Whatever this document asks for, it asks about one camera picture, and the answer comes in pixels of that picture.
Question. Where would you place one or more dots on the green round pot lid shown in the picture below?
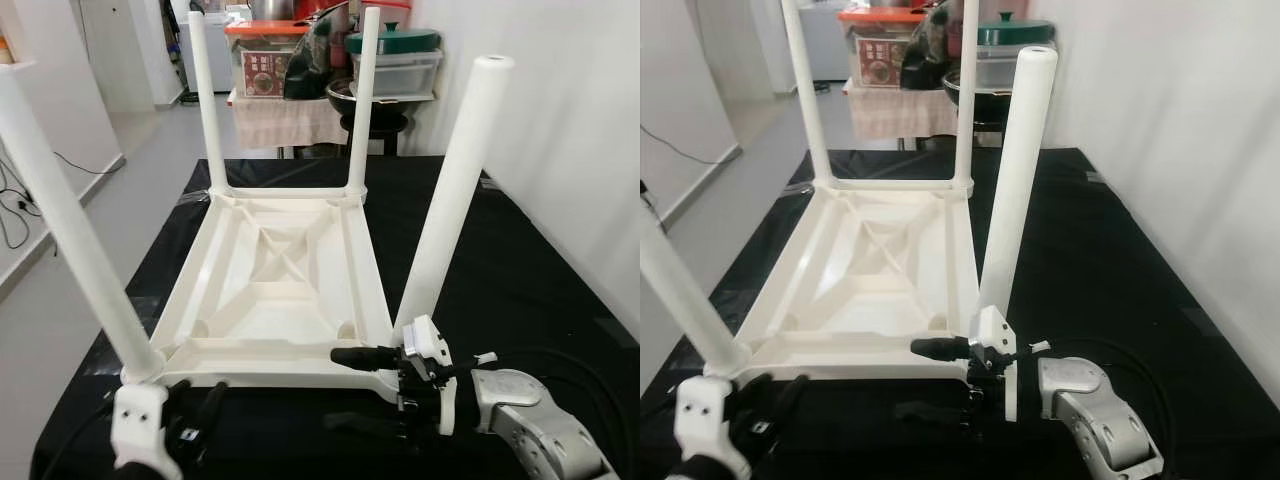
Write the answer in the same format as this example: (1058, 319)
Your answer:
(395, 40)
(1015, 30)

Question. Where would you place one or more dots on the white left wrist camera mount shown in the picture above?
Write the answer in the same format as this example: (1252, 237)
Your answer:
(138, 420)
(708, 415)

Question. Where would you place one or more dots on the black plastic bag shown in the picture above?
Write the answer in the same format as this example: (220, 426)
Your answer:
(930, 50)
(315, 60)

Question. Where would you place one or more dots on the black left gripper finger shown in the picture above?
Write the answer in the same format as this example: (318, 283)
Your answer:
(790, 402)
(212, 408)
(180, 395)
(757, 390)

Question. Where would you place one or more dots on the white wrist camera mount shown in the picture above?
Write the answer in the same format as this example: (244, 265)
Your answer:
(992, 330)
(138, 420)
(708, 415)
(425, 340)

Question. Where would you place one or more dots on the white plastic children table top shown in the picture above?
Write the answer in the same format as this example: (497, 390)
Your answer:
(870, 280)
(280, 290)

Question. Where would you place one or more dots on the red printed cardboard box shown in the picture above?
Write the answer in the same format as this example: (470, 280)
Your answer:
(265, 72)
(882, 62)

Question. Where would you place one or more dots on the black plug adapter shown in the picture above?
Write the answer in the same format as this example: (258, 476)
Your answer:
(26, 206)

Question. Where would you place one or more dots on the clear plastic bag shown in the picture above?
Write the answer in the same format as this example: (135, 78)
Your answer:
(800, 189)
(192, 197)

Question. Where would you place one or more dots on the black tablecloth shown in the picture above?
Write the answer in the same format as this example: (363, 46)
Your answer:
(520, 270)
(1120, 270)

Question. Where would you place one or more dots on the black round stool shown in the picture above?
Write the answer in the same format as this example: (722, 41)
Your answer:
(985, 100)
(385, 115)

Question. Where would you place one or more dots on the beige lace covered bench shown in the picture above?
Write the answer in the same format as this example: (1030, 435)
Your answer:
(900, 112)
(285, 120)

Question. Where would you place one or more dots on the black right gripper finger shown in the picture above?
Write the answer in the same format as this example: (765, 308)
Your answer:
(365, 358)
(942, 349)
(932, 412)
(362, 423)

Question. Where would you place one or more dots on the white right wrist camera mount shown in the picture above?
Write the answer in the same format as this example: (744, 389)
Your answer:
(992, 330)
(425, 340)

